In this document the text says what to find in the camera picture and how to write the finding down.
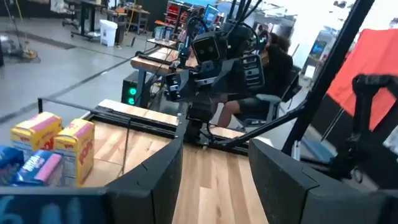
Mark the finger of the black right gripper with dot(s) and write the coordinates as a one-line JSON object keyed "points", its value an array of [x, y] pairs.
{"points": [[177, 87], [253, 73]]}

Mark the wooden workbench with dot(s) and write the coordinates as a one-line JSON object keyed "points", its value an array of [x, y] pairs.
{"points": [[149, 63]]}

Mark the white waste bin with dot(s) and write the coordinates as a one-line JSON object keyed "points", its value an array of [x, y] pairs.
{"points": [[108, 32]]}

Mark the red storage rack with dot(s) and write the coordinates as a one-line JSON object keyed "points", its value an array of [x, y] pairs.
{"points": [[175, 15]]}

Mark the black computer tower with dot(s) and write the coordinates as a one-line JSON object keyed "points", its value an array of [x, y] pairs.
{"points": [[132, 93]]}

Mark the grey office chair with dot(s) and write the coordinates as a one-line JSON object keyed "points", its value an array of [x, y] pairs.
{"points": [[267, 100]]}

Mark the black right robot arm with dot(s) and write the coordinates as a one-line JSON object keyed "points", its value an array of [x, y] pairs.
{"points": [[200, 113]]}

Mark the yellow and pink cereal box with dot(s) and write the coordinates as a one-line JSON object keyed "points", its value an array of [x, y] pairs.
{"points": [[77, 149], [37, 130]]}

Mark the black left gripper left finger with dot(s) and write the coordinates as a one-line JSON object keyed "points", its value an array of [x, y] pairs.
{"points": [[149, 193]]}

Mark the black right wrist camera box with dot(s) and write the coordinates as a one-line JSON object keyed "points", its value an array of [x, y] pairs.
{"points": [[206, 48]]}

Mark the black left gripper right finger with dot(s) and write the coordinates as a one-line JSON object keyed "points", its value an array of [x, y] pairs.
{"points": [[286, 193]]}

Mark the person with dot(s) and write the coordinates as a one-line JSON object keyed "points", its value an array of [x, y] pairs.
{"points": [[278, 68]]}

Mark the black waste bin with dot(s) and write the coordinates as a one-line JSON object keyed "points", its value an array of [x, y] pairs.
{"points": [[120, 32]]}

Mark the blue lit monitor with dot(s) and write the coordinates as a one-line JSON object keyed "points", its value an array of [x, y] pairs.
{"points": [[211, 15]]}

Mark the red cloth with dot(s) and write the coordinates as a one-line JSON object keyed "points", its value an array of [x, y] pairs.
{"points": [[373, 62]]}

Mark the black aluminium rig frame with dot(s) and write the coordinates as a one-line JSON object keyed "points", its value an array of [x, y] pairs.
{"points": [[329, 68]]}

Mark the black rolling desk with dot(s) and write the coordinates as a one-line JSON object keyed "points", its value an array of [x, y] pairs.
{"points": [[84, 12]]}

